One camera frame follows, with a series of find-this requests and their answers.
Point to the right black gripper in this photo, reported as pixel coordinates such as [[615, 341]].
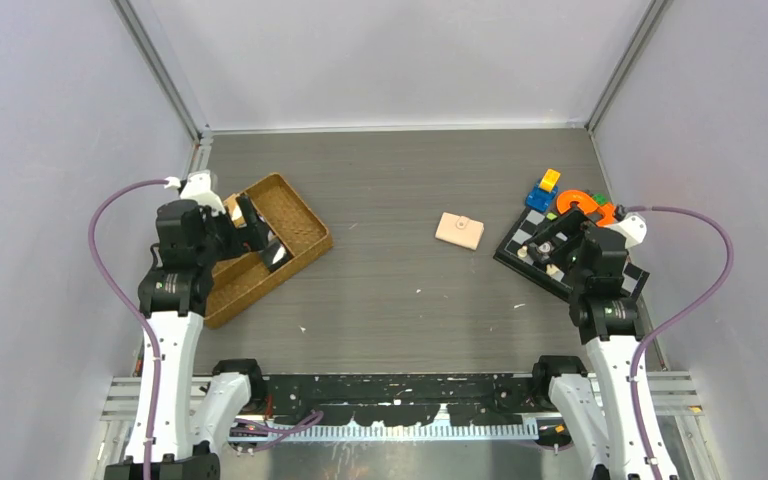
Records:
[[572, 224]]

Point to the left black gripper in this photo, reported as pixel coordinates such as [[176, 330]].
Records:
[[246, 239]]

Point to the beige card holder wallet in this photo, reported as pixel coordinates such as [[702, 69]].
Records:
[[459, 230]]

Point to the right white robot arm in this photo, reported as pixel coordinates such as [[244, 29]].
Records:
[[609, 411]]

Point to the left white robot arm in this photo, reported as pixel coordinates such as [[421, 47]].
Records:
[[171, 438]]

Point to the white credit card in tray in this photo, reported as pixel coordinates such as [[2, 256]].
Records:
[[278, 253]]

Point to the gold credit card in tray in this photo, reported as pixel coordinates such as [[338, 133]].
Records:
[[234, 209]]

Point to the orange plastic letter toy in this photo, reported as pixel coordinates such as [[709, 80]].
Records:
[[568, 199]]

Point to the blue toy block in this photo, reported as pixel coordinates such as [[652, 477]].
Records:
[[541, 200]]

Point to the black white checkerboard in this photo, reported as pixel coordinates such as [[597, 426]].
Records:
[[518, 236]]

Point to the woven wicker tray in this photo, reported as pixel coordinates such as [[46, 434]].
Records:
[[299, 237]]

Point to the green toy block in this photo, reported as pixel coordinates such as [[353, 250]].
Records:
[[600, 200]]

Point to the yellow toy block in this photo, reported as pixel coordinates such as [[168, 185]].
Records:
[[548, 182]]

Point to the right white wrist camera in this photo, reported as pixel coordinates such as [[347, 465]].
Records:
[[632, 227]]

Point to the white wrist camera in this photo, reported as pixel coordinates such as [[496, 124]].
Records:
[[199, 187], [632, 227]]

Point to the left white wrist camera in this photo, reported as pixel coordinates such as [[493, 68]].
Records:
[[199, 187]]

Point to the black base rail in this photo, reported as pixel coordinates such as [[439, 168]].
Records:
[[399, 400]]

